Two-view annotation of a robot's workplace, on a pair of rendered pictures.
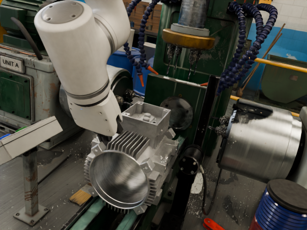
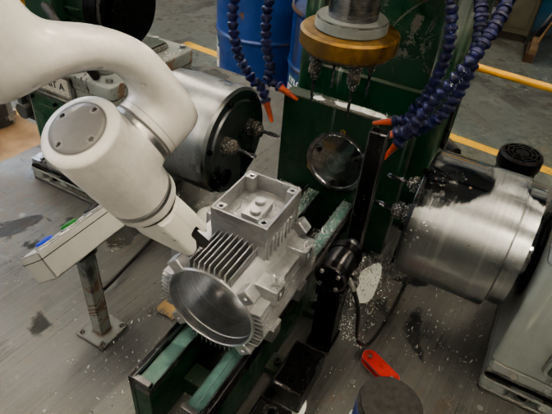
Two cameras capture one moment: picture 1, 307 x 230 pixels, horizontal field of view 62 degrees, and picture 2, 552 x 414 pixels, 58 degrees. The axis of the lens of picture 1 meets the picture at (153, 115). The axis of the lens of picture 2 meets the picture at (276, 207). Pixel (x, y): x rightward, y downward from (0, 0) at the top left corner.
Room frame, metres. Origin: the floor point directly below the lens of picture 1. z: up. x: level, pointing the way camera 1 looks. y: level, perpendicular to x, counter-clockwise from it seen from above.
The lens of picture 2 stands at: (0.01, -0.11, 1.63)
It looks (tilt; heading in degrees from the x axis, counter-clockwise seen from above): 39 degrees down; 9
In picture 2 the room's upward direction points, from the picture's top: 5 degrees clockwise
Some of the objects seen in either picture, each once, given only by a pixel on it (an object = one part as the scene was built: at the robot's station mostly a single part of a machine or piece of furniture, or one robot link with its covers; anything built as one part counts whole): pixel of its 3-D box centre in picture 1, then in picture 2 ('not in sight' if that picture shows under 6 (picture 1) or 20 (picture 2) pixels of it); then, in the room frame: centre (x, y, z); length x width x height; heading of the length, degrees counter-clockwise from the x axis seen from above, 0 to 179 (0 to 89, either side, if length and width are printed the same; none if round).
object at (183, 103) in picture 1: (176, 113); (336, 163); (0.96, -0.09, 1.02); 0.15 x 0.02 x 0.15; 73
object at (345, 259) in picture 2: (207, 160); (382, 252); (0.80, -0.22, 0.92); 0.45 x 0.13 x 0.24; 163
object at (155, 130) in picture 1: (145, 123); (256, 214); (0.62, 0.02, 1.11); 0.12 x 0.11 x 0.07; 164
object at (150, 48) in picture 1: (149, 56); not in sight; (2.52, 0.14, 0.93); 0.25 x 0.24 x 0.25; 158
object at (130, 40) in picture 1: (123, 39); not in sight; (3.01, 0.49, 0.99); 0.24 x 0.22 x 0.24; 68
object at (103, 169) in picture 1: (134, 160); (241, 269); (0.58, 0.03, 1.02); 0.20 x 0.19 x 0.19; 164
